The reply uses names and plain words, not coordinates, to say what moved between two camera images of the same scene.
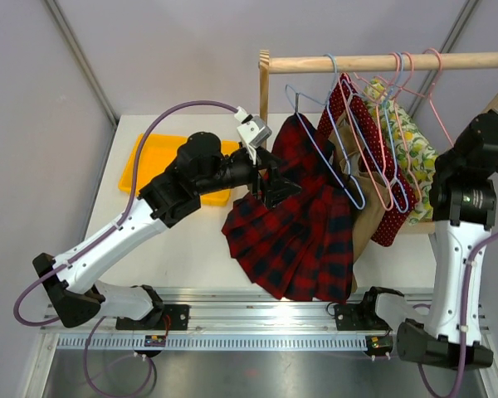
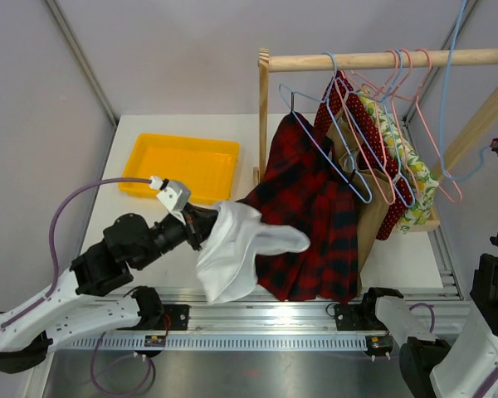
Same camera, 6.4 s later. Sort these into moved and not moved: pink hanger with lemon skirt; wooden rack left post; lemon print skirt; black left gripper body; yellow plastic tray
Moved: lemon print skirt; pink hanger with lemon skirt; black left gripper body
Not moved: wooden rack left post; yellow plastic tray
